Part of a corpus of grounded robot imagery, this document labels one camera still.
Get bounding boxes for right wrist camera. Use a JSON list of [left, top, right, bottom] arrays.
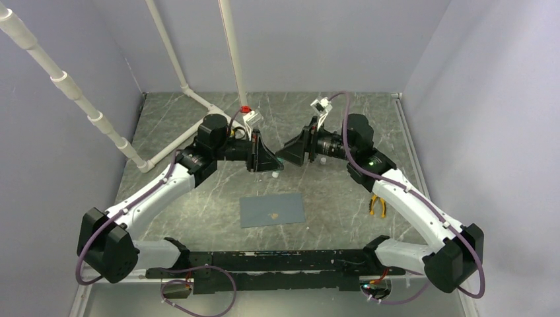
[[310, 97, 332, 129]]

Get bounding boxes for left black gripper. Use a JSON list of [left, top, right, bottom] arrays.
[[214, 129, 283, 172]]

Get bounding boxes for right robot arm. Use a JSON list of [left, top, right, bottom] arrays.
[[276, 114, 484, 293]]

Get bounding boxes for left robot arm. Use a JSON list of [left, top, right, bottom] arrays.
[[75, 114, 283, 285]]

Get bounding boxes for yellow handled pliers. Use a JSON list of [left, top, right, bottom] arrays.
[[368, 195, 387, 219]]

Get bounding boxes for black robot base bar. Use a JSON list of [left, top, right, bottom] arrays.
[[146, 244, 405, 295]]

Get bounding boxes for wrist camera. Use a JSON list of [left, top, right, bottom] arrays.
[[310, 97, 332, 129], [242, 110, 263, 140]]

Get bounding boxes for white pvc pipe frame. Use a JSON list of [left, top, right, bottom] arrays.
[[1, 1, 226, 173]]

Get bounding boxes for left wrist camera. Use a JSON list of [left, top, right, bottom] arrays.
[[242, 110, 263, 140]]

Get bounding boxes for grey envelope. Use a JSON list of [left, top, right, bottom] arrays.
[[240, 193, 306, 229]]

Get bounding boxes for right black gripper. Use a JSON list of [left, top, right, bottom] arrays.
[[275, 116, 355, 166]]

